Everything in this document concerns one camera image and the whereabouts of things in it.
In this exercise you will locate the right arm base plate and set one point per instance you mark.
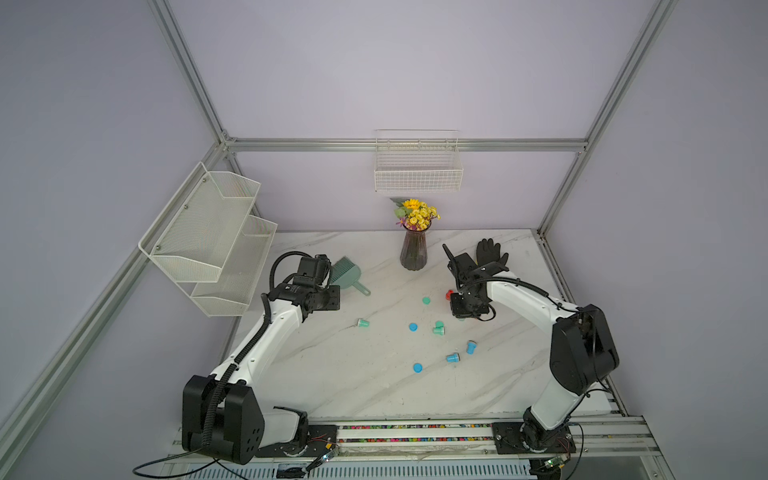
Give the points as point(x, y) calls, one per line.
point(527, 438)

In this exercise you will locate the white wire wall basket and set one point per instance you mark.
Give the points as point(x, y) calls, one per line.
point(409, 161)

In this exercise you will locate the black yellow work glove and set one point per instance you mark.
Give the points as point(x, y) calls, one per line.
point(488, 251)

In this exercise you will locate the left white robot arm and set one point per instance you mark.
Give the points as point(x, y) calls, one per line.
point(221, 415)

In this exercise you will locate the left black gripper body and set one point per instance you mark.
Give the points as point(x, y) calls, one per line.
point(329, 299)

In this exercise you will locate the green dustpan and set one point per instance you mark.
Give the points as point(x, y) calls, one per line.
point(346, 274)

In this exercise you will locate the yellow flower bouquet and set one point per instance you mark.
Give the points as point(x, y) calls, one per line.
point(414, 215)

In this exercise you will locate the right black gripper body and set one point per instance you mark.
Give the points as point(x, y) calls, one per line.
point(465, 306)

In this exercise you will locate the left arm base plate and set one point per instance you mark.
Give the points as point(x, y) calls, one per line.
point(310, 442)

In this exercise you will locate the lower white mesh shelf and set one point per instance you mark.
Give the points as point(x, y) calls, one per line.
point(232, 294)

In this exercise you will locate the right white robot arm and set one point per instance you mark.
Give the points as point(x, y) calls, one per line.
point(582, 350)

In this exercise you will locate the dark glass vase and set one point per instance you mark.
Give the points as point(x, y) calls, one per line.
point(414, 252)

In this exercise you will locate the upper white mesh shelf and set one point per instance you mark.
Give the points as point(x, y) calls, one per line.
point(193, 238)

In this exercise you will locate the white mesh shelf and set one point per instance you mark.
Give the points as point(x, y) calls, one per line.
point(193, 238)
point(232, 294)

